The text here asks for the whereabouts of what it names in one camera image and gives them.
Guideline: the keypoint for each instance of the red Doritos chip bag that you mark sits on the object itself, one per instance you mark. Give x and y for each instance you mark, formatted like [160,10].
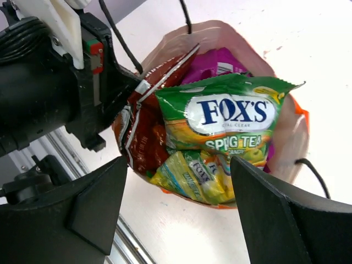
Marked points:
[139,127]

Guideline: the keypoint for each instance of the green yellow Fox's candy bag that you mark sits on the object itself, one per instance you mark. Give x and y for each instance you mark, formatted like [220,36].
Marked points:
[210,121]

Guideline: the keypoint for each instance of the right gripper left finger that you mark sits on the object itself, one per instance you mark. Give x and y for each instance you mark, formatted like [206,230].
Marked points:
[50,220]

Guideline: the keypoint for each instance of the purple snack bag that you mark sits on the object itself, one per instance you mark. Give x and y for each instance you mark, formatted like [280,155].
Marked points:
[213,63]

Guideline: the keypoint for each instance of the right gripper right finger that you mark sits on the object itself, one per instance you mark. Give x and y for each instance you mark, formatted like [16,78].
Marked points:
[285,224]

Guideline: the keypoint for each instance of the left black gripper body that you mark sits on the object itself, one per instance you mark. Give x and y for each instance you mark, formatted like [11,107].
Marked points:
[42,91]

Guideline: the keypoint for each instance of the aluminium mounting rail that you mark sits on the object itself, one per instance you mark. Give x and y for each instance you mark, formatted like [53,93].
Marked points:
[52,154]

